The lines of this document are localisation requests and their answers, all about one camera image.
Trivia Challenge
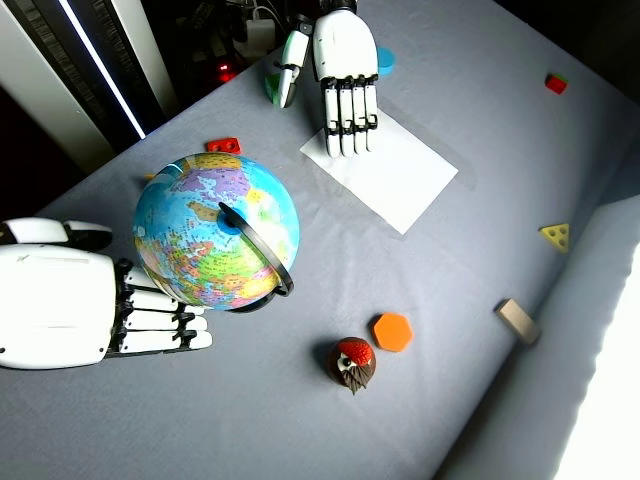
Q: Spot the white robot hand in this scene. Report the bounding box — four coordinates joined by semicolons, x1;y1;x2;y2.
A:
0;217;214;371
277;8;380;159

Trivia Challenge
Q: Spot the world globe with black arc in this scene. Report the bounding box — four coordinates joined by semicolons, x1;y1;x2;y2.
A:
132;152;302;314

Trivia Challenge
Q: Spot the blue cylinder block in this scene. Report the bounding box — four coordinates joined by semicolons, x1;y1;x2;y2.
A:
376;47;397;77

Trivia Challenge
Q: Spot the white power adapter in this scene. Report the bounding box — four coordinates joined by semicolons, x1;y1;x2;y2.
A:
233;7;277;60

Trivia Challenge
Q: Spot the white paper sheet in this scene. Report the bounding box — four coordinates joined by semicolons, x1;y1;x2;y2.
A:
299;107;460;236

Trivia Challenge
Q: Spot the red block with two holes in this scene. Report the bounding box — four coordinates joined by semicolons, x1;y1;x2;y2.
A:
206;138;243;155

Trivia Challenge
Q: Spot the grey table cloth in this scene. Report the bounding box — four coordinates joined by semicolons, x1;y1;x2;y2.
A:
0;0;640;480

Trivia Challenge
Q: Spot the yellow triangle block with holes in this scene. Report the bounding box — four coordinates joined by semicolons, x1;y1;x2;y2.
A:
538;223;571;255

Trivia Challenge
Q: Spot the orange hexagon block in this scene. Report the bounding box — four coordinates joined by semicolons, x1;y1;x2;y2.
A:
369;312;415;354

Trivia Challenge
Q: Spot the chocolate cake toy with strawberry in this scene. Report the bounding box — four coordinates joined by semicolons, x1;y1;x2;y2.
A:
327;336;378;397

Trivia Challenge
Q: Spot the plain wooden rectangular block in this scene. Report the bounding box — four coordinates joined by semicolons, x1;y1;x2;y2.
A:
494;298;543;347

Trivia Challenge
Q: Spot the white backdrop sheet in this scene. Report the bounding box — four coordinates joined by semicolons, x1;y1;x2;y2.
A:
434;194;640;480

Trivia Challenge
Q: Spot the white and black frame post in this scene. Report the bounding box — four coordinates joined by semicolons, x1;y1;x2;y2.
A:
0;0;179;174

